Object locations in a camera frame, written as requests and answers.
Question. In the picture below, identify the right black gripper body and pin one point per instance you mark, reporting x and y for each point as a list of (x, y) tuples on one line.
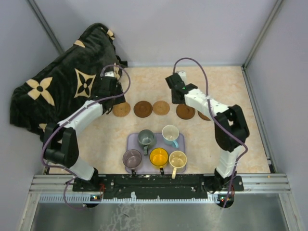
[(173, 100)]

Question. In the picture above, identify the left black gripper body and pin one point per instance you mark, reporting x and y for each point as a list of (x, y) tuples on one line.
[(120, 99)]

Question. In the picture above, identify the dark wooden coaster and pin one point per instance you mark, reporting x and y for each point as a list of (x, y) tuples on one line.
[(204, 117), (185, 112), (143, 109)]

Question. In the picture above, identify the woven rattan coaster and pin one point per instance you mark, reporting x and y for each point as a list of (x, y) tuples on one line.
[(121, 110), (161, 108)]

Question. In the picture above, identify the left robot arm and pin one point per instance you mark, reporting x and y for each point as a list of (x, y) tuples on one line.
[(60, 145)]

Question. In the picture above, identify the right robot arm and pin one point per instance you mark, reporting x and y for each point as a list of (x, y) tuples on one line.
[(231, 129)]

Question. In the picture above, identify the black floral plush blanket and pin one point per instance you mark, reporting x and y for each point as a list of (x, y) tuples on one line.
[(62, 87)]

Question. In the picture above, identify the grey green mug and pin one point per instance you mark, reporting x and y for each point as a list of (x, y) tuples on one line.
[(146, 140)]

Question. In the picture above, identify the lavender plastic tray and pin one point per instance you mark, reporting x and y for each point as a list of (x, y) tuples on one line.
[(146, 167)]

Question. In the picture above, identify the cream mug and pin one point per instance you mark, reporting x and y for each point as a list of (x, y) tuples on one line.
[(178, 161)]

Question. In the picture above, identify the yellow glass mug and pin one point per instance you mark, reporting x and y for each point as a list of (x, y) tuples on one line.
[(159, 159)]

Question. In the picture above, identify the purple glass mug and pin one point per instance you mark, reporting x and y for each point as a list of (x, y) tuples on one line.
[(132, 160)]

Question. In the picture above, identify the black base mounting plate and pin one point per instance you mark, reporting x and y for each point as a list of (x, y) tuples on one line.
[(154, 186)]

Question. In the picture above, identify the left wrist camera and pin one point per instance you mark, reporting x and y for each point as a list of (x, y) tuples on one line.
[(109, 74)]

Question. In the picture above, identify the white mug blue handle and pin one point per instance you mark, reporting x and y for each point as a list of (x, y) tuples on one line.
[(170, 135)]

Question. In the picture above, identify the aluminium frame rail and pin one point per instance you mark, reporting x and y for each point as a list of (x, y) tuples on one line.
[(59, 188)]

